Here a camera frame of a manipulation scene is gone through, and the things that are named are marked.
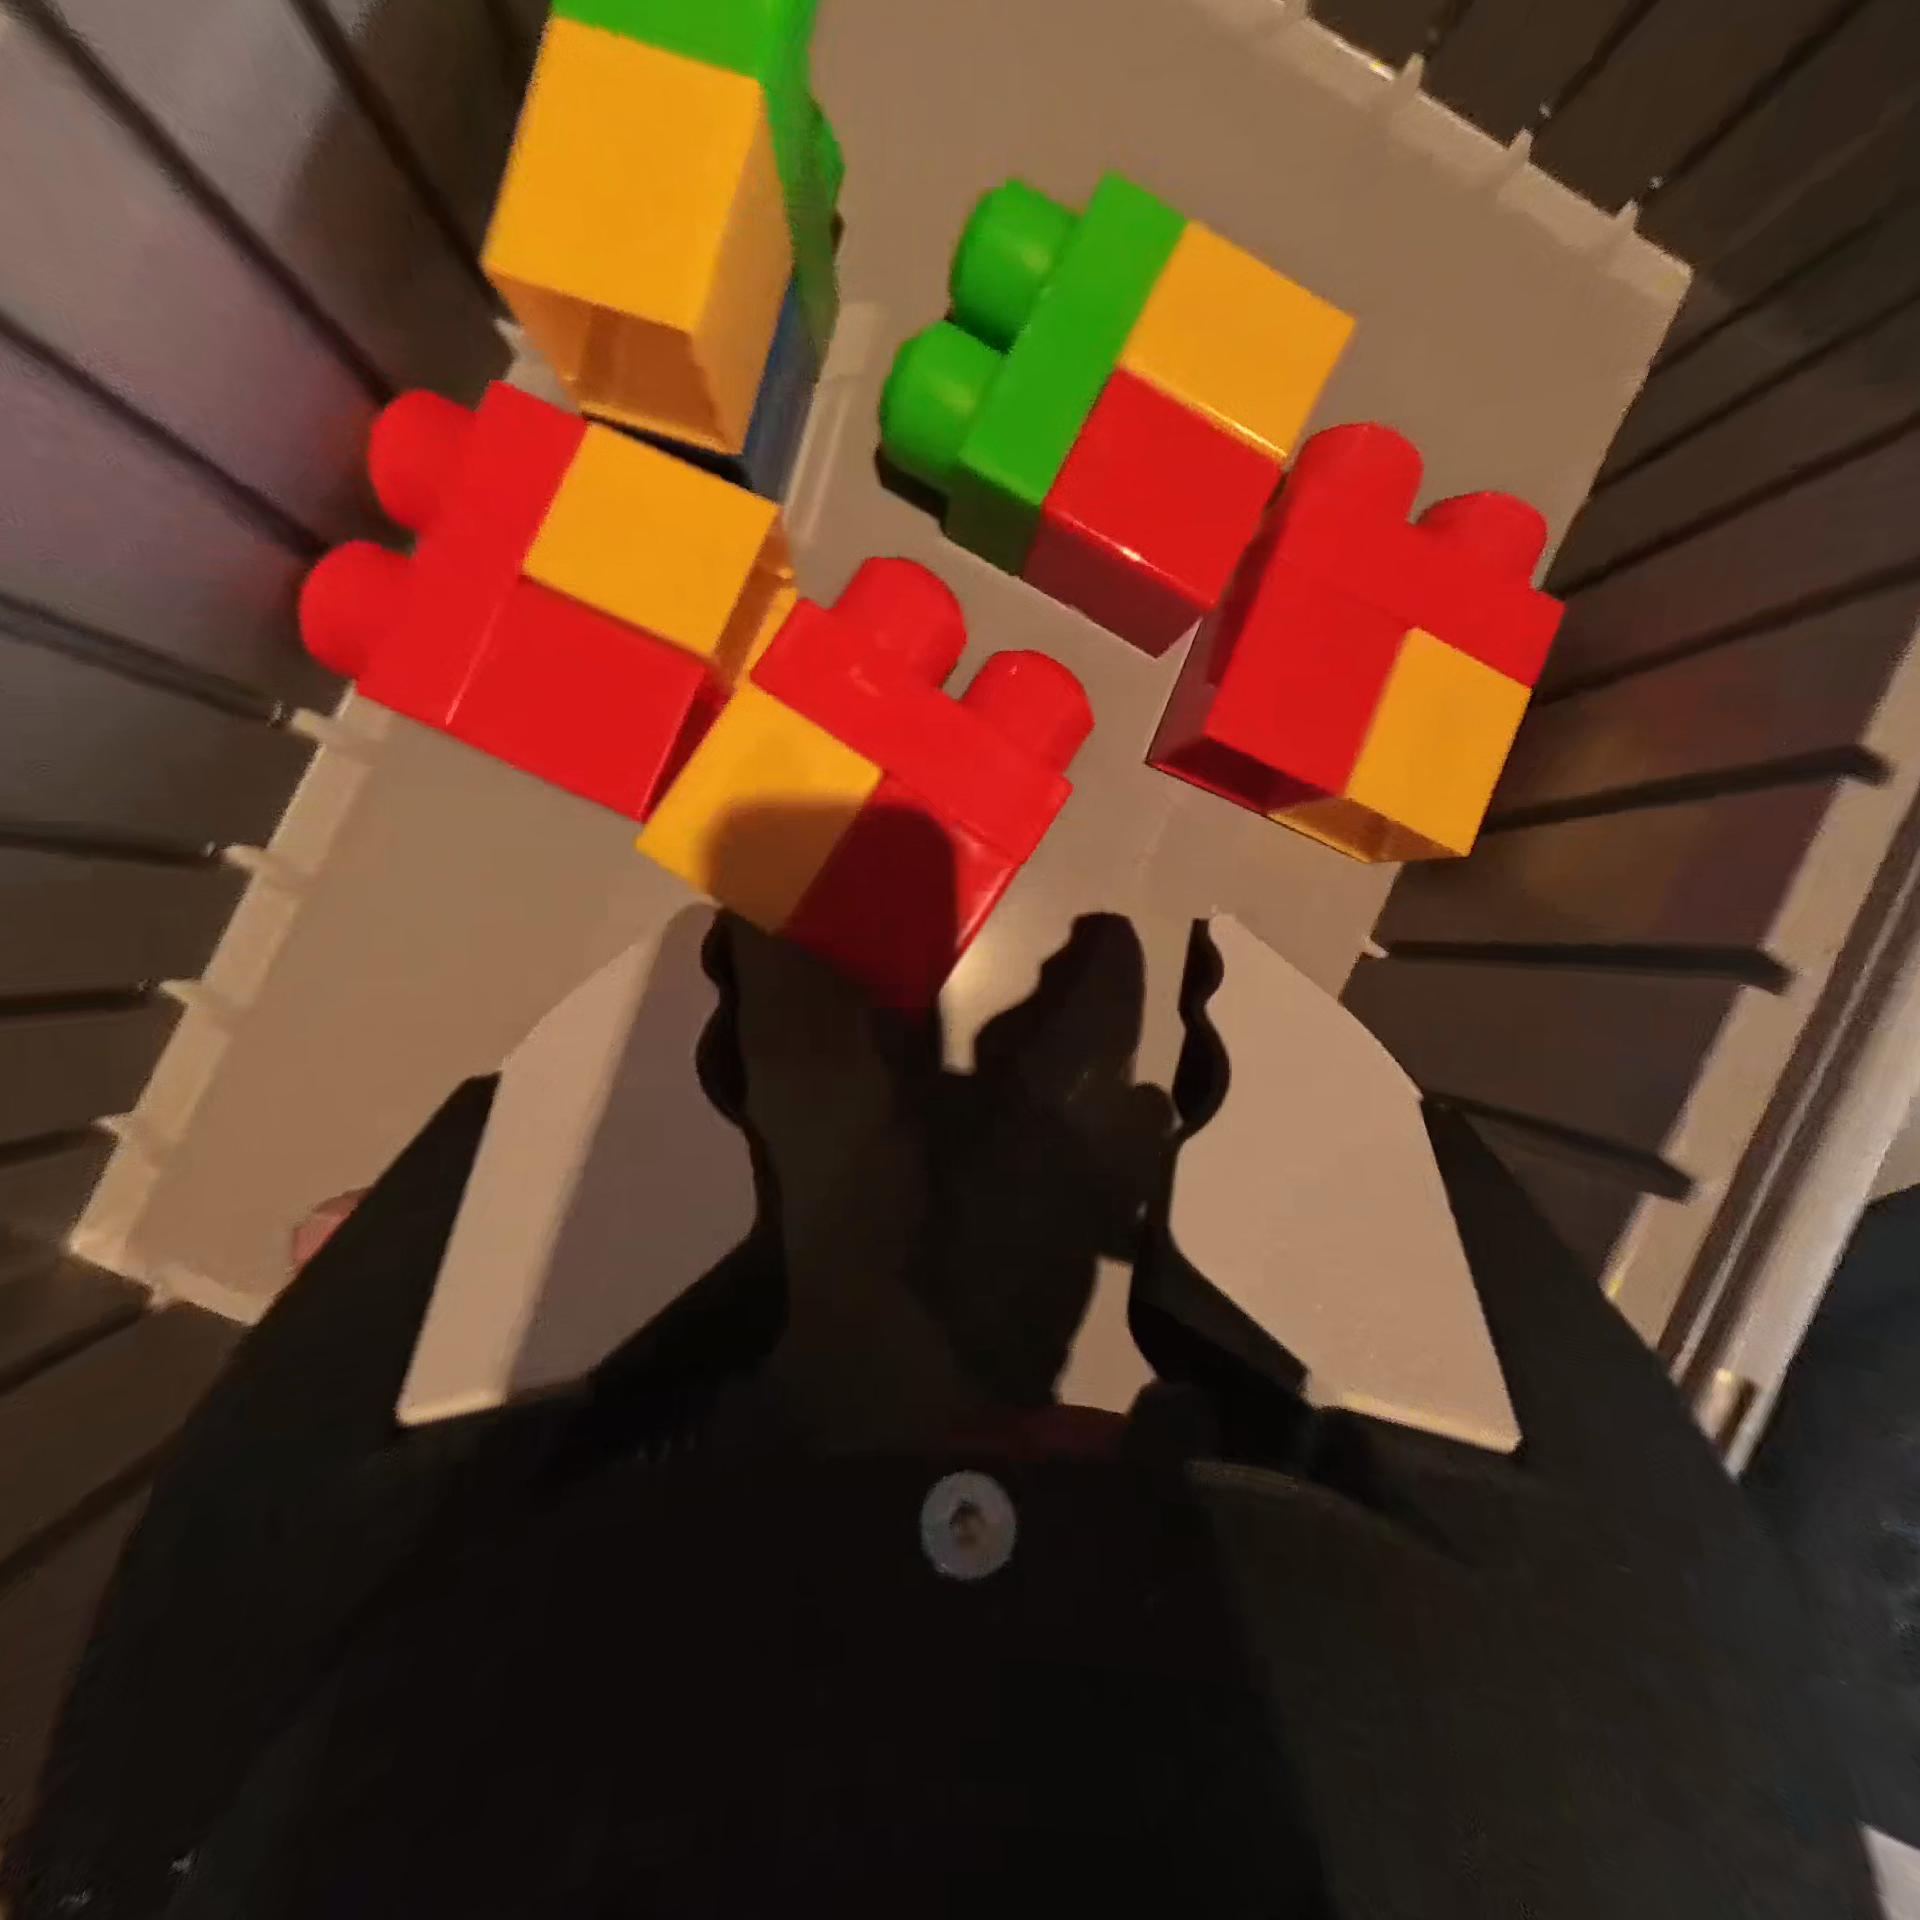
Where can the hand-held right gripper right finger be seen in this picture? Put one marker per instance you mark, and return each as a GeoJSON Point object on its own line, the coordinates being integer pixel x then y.
{"type": "Point", "coordinates": [1321, 1230]}

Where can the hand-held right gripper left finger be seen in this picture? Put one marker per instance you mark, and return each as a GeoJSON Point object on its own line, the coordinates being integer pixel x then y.
{"type": "Point", "coordinates": [586, 1170]}

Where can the yellow one-stud toy block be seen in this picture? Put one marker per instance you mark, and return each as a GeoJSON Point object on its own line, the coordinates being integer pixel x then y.
{"type": "Point", "coordinates": [705, 811]}

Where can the red two-stud toy block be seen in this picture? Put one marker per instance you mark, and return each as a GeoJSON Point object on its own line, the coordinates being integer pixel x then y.
{"type": "Point", "coordinates": [901, 705]}

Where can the pile of assembled block bridges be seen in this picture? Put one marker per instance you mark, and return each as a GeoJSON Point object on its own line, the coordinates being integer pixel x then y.
{"type": "Point", "coordinates": [1351, 630]}

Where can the grey plastic bin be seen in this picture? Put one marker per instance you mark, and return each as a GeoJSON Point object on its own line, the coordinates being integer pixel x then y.
{"type": "Point", "coordinates": [180, 376]}

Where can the black mesh office chair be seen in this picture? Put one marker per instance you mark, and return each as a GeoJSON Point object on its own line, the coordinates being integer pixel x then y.
{"type": "Point", "coordinates": [1846, 1501]}

